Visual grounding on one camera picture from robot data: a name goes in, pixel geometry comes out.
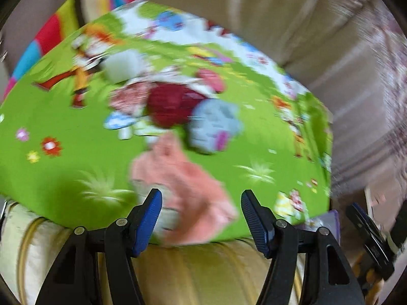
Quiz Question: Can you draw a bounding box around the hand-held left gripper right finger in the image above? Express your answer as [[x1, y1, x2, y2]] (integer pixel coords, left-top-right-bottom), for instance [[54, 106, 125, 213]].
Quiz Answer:
[[241, 189, 366, 305]]

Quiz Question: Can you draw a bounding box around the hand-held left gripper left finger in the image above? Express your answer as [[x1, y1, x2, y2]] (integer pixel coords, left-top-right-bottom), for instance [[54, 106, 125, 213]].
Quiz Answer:
[[35, 188, 163, 305]]

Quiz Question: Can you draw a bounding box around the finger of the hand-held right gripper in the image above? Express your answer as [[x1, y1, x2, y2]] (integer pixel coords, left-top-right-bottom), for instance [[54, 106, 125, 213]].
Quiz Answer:
[[346, 203, 396, 281]]

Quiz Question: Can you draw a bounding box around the salmon pink fluffy garment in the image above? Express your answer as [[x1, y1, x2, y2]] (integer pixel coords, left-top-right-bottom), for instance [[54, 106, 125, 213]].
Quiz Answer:
[[130, 133, 239, 247]]

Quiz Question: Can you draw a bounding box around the purple packet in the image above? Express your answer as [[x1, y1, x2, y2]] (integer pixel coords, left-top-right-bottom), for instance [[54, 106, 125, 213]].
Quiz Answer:
[[305, 211, 341, 245]]

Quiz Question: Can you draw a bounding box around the cream striped mattress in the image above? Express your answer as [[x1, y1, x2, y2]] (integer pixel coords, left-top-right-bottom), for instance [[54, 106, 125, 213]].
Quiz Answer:
[[0, 200, 306, 305]]

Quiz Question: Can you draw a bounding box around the dark red garment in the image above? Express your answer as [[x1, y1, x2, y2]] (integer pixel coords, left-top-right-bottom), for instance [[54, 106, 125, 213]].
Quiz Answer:
[[146, 83, 207, 129]]

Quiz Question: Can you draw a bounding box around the cartoon printed blanket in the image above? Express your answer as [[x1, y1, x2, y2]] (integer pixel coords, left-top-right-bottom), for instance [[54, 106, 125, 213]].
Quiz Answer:
[[0, 0, 334, 245]]

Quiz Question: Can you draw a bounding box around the small pink hat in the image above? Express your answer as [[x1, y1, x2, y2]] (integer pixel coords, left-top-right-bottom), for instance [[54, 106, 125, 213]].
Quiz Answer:
[[195, 68, 226, 93]]

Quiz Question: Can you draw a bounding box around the white fluffy scarf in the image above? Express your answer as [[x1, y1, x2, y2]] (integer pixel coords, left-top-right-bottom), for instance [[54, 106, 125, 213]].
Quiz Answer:
[[102, 51, 148, 81]]

